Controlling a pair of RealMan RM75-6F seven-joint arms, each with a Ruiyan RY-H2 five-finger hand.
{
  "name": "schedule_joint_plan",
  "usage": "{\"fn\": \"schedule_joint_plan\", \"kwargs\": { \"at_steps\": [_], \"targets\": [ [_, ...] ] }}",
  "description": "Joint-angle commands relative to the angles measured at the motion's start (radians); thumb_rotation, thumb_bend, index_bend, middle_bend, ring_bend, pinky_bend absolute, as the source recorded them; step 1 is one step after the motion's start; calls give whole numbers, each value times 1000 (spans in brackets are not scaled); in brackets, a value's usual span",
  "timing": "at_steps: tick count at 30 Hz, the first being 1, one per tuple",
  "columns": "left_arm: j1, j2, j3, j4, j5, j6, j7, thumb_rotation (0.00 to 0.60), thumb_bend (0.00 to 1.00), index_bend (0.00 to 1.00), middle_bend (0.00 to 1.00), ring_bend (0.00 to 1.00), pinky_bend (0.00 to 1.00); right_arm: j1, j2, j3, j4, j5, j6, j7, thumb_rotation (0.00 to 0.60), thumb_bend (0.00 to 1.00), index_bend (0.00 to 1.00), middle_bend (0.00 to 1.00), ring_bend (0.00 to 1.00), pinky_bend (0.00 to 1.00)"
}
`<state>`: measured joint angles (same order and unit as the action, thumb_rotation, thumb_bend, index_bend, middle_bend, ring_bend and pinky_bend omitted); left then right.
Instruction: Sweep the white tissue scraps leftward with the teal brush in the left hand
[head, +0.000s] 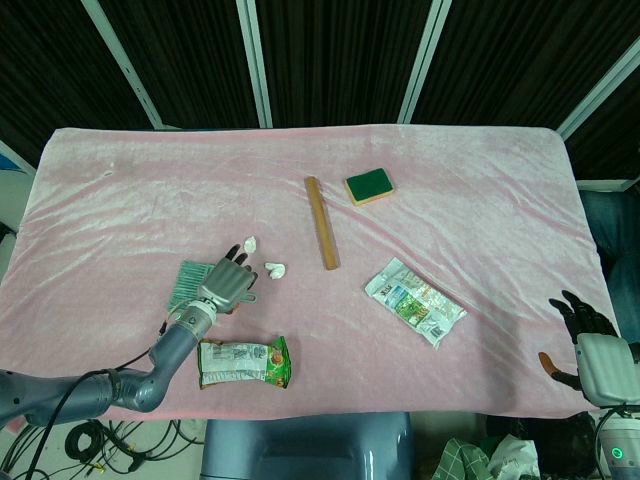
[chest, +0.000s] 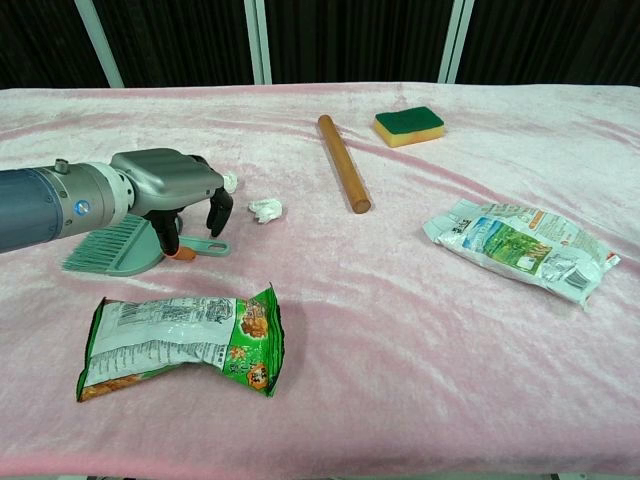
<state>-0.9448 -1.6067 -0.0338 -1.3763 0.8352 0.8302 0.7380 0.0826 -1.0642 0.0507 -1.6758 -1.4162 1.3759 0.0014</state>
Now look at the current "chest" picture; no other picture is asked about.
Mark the small round paper ball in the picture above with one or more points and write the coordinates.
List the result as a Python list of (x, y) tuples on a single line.
[(233, 181)]

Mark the black curtain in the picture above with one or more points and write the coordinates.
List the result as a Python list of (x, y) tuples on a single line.
[(350, 35)]

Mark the large white paper ball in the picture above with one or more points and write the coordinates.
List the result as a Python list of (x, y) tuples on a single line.
[(266, 210)]

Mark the wooden rolling pin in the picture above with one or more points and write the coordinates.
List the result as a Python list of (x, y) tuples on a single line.
[(342, 162)]

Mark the double white frame post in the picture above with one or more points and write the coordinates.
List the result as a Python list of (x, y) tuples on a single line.
[(259, 40)]

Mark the green white snack bag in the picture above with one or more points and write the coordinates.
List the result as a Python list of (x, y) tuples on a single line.
[(175, 335)]

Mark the white snack bag landscape print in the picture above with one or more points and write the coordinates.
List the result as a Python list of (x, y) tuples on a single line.
[(520, 245)]

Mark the slanted white frame post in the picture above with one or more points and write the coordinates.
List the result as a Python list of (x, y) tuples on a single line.
[(100, 45)]

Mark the green yellow sponge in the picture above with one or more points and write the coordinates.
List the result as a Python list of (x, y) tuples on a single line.
[(410, 125)]

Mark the pink velvet tablecloth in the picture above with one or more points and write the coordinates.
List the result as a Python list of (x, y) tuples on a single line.
[(375, 325)]

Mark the teal plastic hand broom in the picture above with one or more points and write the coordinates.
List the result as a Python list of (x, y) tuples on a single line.
[(125, 250)]

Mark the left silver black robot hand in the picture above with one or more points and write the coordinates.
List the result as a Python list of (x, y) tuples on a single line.
[(165, 172)]

